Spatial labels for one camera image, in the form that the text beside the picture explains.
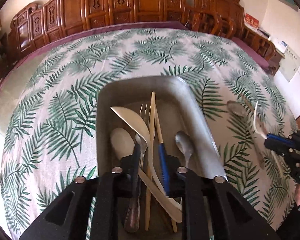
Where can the palm leaf print tablecloth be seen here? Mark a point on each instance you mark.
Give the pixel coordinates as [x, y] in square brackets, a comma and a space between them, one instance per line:
[49, 136]

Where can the white wall panel box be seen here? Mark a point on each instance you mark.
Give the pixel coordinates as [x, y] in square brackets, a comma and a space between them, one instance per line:
[290, 64]

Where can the cream plastic fork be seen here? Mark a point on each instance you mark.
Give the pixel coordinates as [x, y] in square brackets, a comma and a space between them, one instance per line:
[258, 130]

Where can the light bamboo chopstick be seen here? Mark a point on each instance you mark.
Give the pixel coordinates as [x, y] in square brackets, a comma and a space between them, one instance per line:
[161, 141]
[150, 158]

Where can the grey metal utensil tray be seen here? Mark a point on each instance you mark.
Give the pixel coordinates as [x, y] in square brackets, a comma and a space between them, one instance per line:
[177, 111]

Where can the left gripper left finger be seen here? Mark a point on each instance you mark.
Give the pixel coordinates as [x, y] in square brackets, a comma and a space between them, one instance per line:
[130, 166]

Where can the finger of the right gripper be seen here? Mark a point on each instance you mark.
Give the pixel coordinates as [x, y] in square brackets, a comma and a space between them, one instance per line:
[280, 137]
[280, 146]

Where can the red paper box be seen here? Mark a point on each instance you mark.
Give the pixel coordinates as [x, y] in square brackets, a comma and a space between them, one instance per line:
[251, 22]

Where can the cream plastic ladle spoon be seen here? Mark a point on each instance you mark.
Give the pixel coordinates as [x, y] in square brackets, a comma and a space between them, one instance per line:
[139, 126]

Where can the dark brown wooden chopstick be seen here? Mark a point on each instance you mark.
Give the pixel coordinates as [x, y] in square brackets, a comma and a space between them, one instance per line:
[246, 101]

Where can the person's right hand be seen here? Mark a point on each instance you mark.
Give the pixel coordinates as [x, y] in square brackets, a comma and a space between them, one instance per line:
[297, 195]

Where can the small cream plastic spoon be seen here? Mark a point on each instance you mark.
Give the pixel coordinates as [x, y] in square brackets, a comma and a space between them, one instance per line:
[121, 142]

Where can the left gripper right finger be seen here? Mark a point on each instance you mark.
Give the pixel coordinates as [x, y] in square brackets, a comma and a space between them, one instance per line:
[170, 178]

